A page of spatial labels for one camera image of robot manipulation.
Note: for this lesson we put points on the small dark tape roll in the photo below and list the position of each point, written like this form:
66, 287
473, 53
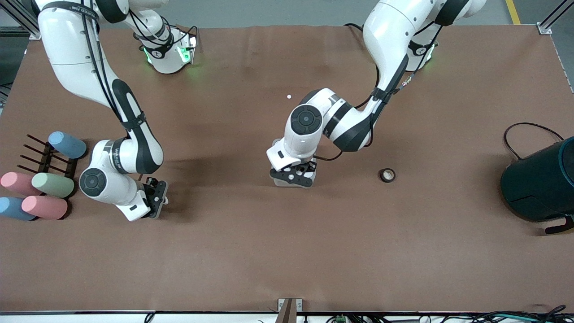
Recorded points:
388, 175

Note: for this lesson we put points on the metal table edge bracket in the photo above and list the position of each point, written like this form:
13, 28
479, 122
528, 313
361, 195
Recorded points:
289, 307

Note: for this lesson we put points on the light blue foam cylinder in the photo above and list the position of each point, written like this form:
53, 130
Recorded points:
67, 144
13, 208

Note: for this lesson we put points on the metal base connector box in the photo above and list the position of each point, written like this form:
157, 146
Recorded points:
188, 47

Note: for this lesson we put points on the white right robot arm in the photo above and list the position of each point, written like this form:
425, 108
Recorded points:
67, 45

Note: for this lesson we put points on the pink foam cylinder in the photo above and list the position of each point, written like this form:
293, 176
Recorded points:
18, 183
45, 207

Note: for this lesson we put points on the dark teal cylindrical container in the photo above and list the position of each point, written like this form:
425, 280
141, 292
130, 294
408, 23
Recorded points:
540, 184

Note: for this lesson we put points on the pale green foam cylinder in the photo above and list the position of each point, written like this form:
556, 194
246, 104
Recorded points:
53, 185

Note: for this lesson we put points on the aluminium frame profile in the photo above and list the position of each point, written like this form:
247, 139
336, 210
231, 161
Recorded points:
20, 22
545, 28

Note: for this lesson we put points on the small green connector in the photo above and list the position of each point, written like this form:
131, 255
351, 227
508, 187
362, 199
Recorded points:
341, 319

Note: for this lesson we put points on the white square lidded bin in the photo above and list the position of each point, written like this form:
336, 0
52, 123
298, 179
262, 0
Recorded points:
279, 183

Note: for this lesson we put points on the black rod rack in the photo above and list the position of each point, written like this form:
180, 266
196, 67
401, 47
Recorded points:
46, 157

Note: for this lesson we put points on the black curved foot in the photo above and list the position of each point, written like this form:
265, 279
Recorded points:
560, 226

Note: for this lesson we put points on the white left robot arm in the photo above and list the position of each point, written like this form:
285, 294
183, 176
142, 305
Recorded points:
390, 31

